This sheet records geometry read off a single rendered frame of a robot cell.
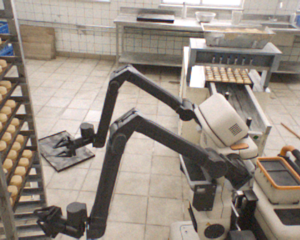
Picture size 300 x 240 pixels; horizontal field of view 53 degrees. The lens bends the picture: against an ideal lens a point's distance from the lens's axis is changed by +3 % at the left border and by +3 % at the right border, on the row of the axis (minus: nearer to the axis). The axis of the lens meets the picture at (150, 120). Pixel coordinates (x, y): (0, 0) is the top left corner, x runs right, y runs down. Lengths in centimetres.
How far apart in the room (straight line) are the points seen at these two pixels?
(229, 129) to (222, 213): 47
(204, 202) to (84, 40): 488
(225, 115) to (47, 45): 498
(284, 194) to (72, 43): 505
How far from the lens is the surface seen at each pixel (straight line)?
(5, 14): 136
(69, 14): 589
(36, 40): 601
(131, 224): 245
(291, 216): 159
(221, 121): 121
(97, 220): 114
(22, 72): 142
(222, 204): 150
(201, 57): 265
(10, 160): 137
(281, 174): 165
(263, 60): 275
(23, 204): 185
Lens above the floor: 184
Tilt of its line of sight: 29 degrees down
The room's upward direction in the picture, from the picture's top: 3 degrees clockwise
